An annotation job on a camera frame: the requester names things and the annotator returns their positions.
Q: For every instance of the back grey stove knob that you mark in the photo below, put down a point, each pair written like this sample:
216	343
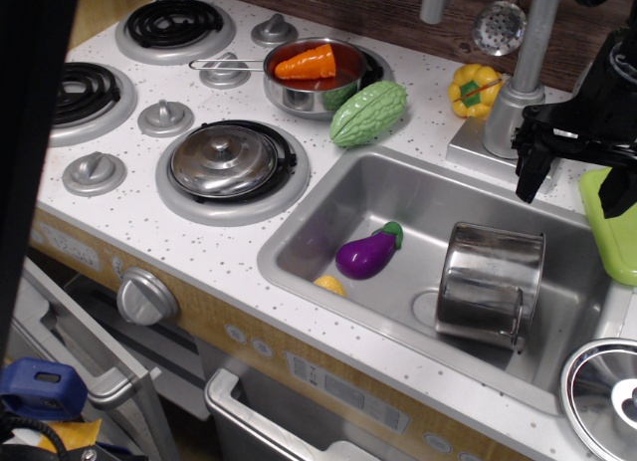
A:
274	31

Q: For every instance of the yellow toy bell pepper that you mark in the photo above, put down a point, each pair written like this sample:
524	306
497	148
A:
474	90

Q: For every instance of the front stove burner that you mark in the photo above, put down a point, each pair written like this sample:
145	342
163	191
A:
282	190

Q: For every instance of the steel sink basin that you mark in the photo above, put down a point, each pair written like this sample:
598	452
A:
367	187

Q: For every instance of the left centre grey knob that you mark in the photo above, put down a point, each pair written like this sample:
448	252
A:
165	119

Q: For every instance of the green toy bitter gourd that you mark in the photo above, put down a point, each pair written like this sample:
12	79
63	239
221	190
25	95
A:
368	114

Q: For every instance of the blue clamp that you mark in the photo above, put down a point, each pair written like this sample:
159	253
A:
43	390

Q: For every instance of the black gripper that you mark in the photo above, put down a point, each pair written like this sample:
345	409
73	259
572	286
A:
602	133

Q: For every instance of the purple toy eggplant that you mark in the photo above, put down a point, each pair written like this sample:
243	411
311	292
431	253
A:
364	258

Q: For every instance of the grey toy faucet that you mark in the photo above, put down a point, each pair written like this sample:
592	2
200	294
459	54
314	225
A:
486	145

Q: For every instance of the chrome lid bottom right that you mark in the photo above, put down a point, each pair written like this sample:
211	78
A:
597	391

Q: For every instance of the green plastic dish rack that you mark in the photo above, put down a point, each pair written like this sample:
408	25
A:
615	237

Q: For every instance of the front left grey knob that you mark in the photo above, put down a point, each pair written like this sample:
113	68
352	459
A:
94	174

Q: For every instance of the grey oven door handle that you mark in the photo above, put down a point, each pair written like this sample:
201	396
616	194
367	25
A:
56	328

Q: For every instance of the steel saucepan with handle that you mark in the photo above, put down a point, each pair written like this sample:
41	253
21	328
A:
309	98

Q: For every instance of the orange toy carrot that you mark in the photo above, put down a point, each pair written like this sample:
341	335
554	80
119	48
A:
313	64

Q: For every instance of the grey oven dial knob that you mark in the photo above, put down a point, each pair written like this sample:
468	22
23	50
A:
142	299

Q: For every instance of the yellow toy lemon piece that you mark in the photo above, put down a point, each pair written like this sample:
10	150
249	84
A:
331	284

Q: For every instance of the back right stove burner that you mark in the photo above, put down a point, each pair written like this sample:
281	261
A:
377	69

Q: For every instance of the hanging grey utensil handle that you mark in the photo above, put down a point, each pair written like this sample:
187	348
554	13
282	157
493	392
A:
432	11

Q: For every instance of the back left stove burner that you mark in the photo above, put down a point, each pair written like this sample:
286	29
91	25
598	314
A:
174	32

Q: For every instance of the grey stove knob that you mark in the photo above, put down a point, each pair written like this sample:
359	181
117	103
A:
228	73
274	31

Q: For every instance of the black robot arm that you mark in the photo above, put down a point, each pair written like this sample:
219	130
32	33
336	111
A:
613	72

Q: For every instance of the steel pot on its side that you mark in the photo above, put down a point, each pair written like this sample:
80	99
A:
490	285

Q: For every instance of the stove burner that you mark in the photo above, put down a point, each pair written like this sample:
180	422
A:
174	32
282	190
92	101
377	69

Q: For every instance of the grey dishwasher door handle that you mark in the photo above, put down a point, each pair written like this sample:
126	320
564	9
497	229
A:
246	434

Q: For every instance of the steel pot lid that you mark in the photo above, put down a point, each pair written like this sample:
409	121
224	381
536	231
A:
223	161

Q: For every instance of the middle grey stove knob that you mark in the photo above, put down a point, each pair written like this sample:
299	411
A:
228	73

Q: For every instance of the hanging steel skimmer ladle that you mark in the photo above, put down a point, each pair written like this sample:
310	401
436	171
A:
500	27

